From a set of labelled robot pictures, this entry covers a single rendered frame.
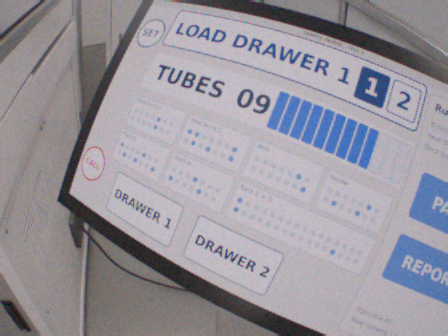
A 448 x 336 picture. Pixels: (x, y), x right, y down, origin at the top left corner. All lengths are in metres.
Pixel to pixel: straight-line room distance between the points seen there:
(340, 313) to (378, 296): 0.04
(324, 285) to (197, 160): 0.17
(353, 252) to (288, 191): 0.09
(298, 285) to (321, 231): 0.05
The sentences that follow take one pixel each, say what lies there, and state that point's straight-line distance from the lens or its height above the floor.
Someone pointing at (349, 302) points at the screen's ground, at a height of 1.01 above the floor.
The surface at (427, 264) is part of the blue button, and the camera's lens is 0.38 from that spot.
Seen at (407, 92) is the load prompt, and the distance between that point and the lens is 0.39.
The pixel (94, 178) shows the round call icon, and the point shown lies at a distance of 0.49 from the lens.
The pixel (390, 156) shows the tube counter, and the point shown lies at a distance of 0.37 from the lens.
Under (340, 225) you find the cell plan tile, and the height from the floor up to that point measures 1.05.
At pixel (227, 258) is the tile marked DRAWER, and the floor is 1.00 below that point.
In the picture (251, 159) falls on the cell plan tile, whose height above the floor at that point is 1.07.
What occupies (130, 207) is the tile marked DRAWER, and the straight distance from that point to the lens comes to 0.45.
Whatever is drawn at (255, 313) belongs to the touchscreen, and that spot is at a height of 0.97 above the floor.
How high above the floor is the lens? 1.31
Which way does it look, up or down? 38 degrees down
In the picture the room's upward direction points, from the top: 3 degrees clockwise
